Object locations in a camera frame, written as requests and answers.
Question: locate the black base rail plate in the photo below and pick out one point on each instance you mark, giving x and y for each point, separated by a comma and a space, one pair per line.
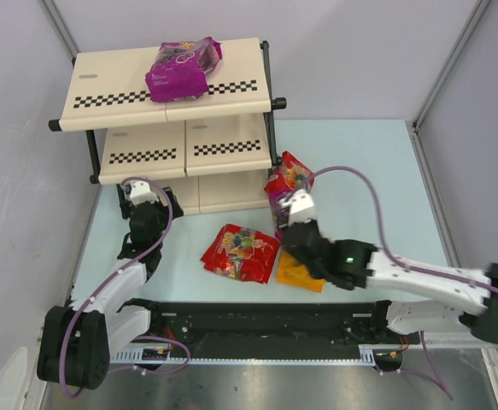
236, 331

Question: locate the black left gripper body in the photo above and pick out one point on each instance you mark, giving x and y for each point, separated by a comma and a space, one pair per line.
147, 209

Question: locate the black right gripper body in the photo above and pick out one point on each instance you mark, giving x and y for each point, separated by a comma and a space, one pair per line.
296, 233

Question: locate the red fruit candy bag upright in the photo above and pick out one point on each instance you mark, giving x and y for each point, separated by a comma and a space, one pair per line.
290, 175

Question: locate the orange mango candy bag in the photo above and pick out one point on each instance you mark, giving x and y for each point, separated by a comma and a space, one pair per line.
291, 272

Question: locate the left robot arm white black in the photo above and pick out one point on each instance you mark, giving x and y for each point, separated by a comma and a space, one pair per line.
80, 339

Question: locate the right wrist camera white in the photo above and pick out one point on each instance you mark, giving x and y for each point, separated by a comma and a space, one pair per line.
302, 208

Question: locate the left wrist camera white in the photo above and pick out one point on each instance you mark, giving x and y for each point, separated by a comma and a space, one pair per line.
140, 192

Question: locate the red fruit candy bag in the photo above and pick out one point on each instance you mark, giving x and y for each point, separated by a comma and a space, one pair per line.
242, 254
290, 175

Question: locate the purple grape candy bag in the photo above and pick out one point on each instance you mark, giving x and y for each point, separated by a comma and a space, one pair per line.
280, 215
180, 70

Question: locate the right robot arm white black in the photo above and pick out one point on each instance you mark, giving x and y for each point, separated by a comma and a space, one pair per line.
452, 299

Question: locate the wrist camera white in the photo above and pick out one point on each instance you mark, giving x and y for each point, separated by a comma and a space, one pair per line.
302, 208
140, 192

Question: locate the beige three-tier shelf rack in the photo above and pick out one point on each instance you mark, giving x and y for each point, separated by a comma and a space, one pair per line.
215, 152

